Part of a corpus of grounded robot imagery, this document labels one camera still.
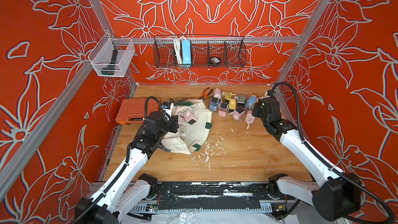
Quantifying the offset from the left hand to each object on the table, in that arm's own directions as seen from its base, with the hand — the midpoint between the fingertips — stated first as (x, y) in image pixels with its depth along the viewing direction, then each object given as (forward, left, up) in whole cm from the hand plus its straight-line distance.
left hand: (177, 115), depth 78 cm
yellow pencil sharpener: (+31, -30, -16) cm, 46 cm away
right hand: (+10, -43, +2) cm, 44 cm away
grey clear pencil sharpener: (+25, -39, -15) cm, 49 cm away
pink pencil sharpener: (+28, -22, -13) cm, 38 cm away
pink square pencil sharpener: (+9, -5, -15) cm, 18 cm away
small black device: (+37, -19, +8) cm, 42 cm away
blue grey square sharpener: (+21, -20, -14) cm, 33 cm away
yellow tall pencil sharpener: (+21, -32, -14) cm, 41 cm away
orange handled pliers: (+33, -13, -20) cm, 40 cm away
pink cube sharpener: (+13, -35, -14) cm, 40 cm away
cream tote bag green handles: (-3, -6, -19) cm, 20 cm away
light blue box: (+35, -2, +14) cm, 37 cm away
